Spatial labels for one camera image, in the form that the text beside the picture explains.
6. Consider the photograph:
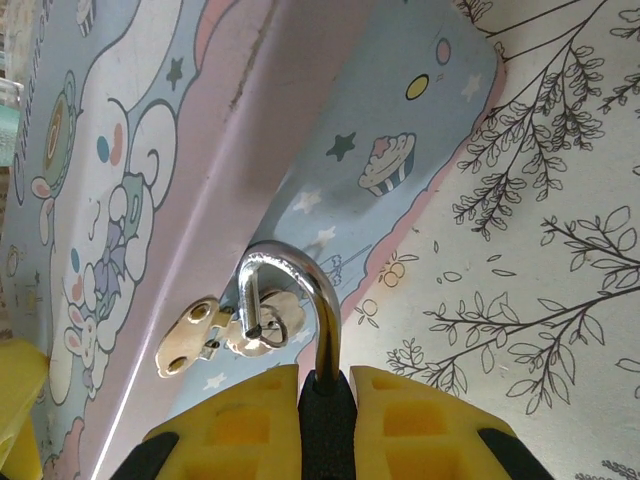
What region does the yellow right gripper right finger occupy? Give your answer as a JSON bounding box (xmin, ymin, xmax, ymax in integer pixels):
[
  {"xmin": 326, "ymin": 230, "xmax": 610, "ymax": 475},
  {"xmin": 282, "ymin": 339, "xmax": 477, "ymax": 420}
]
[{"xmin": 349, "ymin": 366, "xmax": 556, "ymax": 480}]

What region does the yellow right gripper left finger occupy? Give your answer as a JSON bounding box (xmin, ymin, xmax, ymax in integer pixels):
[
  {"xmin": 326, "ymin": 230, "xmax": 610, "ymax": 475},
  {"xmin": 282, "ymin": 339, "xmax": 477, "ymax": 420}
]
[{"xmin": 112, "ymin": 364, "xmax": 301, "ymax": 480}]

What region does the black padlock with silver shackle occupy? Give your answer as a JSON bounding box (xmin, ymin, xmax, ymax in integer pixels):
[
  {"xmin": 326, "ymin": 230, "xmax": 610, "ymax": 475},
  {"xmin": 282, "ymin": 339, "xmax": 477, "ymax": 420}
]
[{"xmin": 237, "ymin": 239, "xmax": 357, "ymax": 480}]

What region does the silver tin box latch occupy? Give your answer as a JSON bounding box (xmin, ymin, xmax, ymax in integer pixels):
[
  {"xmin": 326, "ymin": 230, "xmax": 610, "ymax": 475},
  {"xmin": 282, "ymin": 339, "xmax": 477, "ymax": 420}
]
[{"xmin": 154, "ymin": 289, "xmax": 306, "ymax": 379}]

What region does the floral tablecloth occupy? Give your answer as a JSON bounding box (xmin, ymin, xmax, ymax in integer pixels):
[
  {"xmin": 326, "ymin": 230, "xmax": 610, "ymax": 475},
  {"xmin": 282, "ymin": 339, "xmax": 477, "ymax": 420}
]
[{"xmin": 294, "ymin": 0, "xmax": 640, "ymax": 480}]

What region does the teal translucent plastic cup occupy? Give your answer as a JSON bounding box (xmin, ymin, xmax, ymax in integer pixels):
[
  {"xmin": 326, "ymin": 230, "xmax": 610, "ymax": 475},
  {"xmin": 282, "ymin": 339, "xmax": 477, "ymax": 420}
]
[{"xmin": 0, "ymin": 77, "xmax": 25, "ymax": 169}]

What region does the pastel cartoon tin box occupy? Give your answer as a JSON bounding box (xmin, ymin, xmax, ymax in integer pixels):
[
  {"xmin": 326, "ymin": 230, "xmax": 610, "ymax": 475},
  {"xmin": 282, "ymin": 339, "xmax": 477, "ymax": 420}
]
[{"xmin": 0, "ymin": 0, "xmax": 507, "ymax": 480}]

